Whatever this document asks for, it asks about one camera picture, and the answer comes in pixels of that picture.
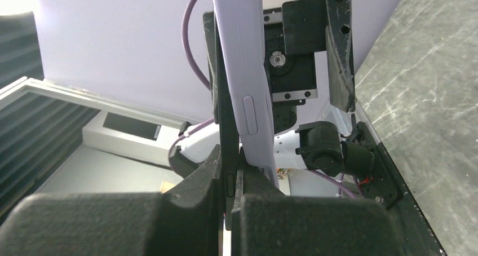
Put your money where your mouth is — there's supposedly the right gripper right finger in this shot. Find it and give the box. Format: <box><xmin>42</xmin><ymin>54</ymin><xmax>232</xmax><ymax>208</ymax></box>
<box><xmin>231</xmin><ymin>165</ymin><xmax>406</xmax><ymax>255</ymax></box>

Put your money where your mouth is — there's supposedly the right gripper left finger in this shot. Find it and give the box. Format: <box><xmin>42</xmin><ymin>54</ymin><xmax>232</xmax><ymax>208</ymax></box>
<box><xmin>1</xmin><ymin>146</ymin><xmax>223</xmax><ymax>255</ymax></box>

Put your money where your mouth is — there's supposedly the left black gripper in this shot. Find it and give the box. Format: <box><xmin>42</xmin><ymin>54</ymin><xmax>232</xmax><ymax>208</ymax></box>
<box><xmin>202</xmin><ymin>0</ymin><xmax>356</xmax><ymax>134</ymax></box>

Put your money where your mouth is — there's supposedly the lilac phone case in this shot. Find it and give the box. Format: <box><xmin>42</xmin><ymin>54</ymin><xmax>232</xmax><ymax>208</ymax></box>
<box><xmin>213</xmin><ymin>0</ymin><xmax>278</xmax><ymax>186</ymax></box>

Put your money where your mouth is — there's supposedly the black smartphone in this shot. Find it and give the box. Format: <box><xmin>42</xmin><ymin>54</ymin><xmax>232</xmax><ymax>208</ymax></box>
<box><xmin>214</xmin><ymin>18</ymin><xmax>240</xmax><ymax>231</ymax></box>

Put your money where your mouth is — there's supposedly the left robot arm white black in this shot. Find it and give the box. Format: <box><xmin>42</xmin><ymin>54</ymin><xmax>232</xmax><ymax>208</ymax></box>
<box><xmin>168</xmin><ymin>0</ymin><xmax>375</xmax><ymax>179</ymax></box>

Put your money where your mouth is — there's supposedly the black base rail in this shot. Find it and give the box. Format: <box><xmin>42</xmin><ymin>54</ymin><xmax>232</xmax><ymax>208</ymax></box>
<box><xmin>355</xmin><ymin>102</ymin><xmax>447</xmax><ymax>255</ymax></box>

